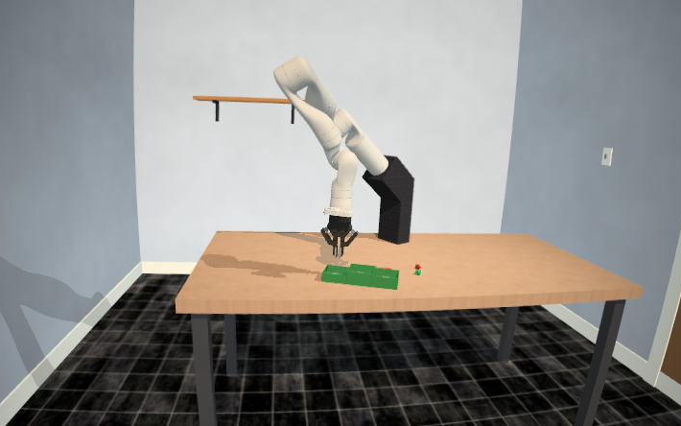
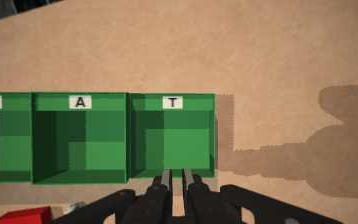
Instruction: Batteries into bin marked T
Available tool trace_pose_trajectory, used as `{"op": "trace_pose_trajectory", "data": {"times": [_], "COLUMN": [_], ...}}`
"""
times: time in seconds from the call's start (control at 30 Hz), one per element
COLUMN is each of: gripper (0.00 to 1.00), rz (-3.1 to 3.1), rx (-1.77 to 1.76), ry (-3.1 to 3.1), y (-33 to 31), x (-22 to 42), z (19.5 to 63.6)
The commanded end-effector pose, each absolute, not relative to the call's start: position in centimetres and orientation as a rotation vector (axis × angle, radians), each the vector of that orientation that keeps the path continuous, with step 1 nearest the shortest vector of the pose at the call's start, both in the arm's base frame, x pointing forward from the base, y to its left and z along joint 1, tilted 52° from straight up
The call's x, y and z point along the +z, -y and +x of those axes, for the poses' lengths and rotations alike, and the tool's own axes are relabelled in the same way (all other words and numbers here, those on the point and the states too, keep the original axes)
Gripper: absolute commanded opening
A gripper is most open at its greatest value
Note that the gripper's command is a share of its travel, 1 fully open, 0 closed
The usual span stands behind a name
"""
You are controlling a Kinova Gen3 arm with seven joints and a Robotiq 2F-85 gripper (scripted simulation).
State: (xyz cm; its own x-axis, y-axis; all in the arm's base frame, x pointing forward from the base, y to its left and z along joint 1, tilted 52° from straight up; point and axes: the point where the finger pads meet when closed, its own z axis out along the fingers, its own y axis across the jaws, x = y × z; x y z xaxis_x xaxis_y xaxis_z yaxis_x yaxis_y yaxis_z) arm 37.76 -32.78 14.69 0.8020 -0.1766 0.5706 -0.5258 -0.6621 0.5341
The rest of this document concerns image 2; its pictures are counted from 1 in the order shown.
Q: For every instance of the red 9v battery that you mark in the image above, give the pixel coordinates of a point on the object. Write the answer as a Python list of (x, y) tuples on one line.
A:
[(39, 215)]

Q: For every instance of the green bins with labels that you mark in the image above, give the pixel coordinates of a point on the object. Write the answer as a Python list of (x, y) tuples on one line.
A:
[(89, 138)]

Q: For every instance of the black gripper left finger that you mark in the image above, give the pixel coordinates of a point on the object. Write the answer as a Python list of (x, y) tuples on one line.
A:
[(149, 208)]

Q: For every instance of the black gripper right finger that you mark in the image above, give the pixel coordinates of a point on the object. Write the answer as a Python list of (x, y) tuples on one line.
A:
[(225, 206)]

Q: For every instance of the green aa battery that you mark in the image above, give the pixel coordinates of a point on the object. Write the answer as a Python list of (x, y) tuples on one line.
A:
[(71, 208)]

